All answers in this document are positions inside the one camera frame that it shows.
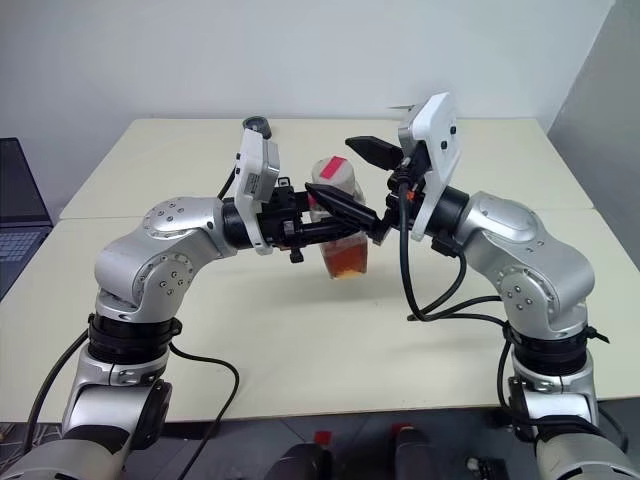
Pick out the dark rounded shape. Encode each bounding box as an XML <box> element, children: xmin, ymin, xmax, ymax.
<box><xmin>267</xmin><ymin>442</ymin><xmax>334</xmax><ymax>480</ymax></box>
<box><xmin>392</xmin><ymin>425</ymin><xmax>445</xmax><ymax>480</ymax></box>

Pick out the dark laptop computer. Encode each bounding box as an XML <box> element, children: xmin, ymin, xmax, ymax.
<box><xmin>0</xmin><ymin>137</ymin><xmax>54</xmax><ymax>301</ymax></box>

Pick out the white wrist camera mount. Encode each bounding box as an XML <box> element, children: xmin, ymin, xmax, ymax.
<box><xmin>233</xmin><ymin>128</ymin><xmax>284</xmax><ymax>256</ymax></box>
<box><xmin>397</xmin><ymin>91</ymin><xmax>462</xmax><ymax>242</ymax></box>

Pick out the black round roll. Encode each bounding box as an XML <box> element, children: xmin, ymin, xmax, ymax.
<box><xmin>242</xmin><ymin>115</ymin><xmax>272</xmax><ymax>139</ymax></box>

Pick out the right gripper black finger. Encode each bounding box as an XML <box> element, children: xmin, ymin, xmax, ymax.
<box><xmin>304</xmin><ymin>182</ymin><xmax>397</xmax><ymax>247</ymax></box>
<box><xmin>345</xmin><ymin>135</ymin><xmax>403</xmax><ymax>173</ymax></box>

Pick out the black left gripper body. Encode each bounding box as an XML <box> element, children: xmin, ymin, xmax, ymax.
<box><xmin>258</xmin><ymin>173</ymin><xmax>306</xmax><ymax>265</ymax></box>

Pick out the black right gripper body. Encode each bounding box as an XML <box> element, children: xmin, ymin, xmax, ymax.
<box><xmin>384</xmin><ymin>143</ymin><xmax>430</xmax><ymax>230</ymax></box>

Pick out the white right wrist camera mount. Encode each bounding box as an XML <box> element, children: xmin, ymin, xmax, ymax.
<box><xmin>397</xmin><ymin>91</ymin><xmax>462</xmax><ymax>242</ymax></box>

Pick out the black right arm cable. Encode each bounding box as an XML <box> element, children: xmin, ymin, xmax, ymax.
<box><xmin>396</xmin><ymin>172</ymin><xmax>516</xmax><ymax>326</ymax></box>

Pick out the clear plastic bottle pink label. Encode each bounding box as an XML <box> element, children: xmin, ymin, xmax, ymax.
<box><xmin>308</xmin><ymin>155</ymin><xmax>374</xmax><ymax>282</ymax></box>

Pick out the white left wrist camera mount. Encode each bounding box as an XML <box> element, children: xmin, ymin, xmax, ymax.
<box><xmin>233</xmin><ymin>128</ymin><xmax>284</xmax><ymax>256</ymax></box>

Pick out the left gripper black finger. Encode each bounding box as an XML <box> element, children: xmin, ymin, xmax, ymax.
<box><xmin>298</xmin><ymin>221</ymin><xmax>374</xmax><ymax>247</ymax></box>
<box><xmin>293</xmin><ymin>188</ymin><xmax>321</xmax><ymax>214</ymax></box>

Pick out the black ribbed block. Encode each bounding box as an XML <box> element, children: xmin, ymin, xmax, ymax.
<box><xmin>466</xmin><ymin>442</ymin><xmax>504</xmax><ymax>480</ymax></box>

